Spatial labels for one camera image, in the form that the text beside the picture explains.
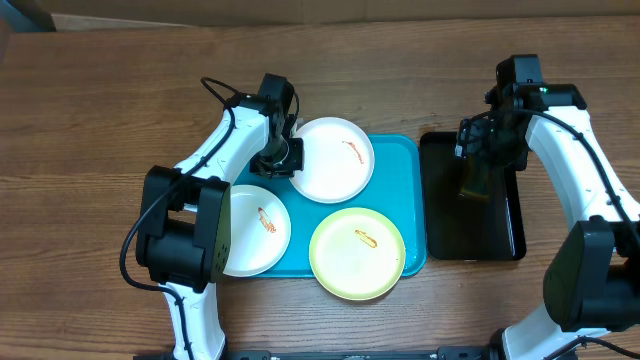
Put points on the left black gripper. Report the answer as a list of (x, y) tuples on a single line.
[(296, 165)]

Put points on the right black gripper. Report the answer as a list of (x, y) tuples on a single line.
[(482, 150)]

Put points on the yellow green sponge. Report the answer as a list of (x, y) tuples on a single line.
[(475, 183)]

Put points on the white plate with stain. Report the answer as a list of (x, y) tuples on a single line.
[(338, 160)]

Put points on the yellow-green plate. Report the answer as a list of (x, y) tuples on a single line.
[(357, 254)]

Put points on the white plate near arm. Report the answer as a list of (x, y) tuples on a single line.
[(260, 231)]

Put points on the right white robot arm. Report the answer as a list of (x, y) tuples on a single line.
[(591, 288)]

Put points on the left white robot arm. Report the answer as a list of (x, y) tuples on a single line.
[(183, 233)]

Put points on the black water tray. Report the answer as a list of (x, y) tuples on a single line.
[(461, 227)]

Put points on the blue plastic tray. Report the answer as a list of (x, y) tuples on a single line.
[(394, 190)]

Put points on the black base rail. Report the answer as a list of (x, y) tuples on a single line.
[(442, 353)]

